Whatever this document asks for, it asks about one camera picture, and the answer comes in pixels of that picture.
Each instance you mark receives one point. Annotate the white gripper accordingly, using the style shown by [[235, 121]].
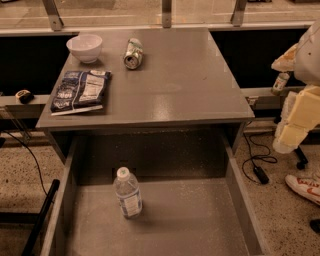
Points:
[[309, 61]]

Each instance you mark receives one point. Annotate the clear plastic water bottle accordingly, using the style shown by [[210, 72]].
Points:
[[128, 193]]

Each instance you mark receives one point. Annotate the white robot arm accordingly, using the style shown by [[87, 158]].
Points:
[[307, 59]]

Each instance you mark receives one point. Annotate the grey cabinet counter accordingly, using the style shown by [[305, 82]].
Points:
[[183, 80]]

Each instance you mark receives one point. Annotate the grey open drawer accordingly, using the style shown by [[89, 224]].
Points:
[[194, 200]]

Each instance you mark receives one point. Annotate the black wheeled stand leg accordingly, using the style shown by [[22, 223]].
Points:
[[302, 160]]

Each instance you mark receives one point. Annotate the white orange sneaker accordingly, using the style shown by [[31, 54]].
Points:
[[308, 188]]

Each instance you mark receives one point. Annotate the crushed green soda can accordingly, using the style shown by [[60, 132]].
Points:
[[134, 54]]

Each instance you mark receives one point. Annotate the blue snack bag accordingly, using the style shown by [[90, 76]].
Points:
[[80, 91]]

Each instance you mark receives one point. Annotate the white bowl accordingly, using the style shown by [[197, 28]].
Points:
[[85, 47]]

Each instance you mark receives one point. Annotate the small black yellow tape measure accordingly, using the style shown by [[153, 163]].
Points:
[[24, 96]]

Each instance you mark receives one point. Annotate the black stand leg left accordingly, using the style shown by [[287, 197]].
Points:
[[36, 219]]

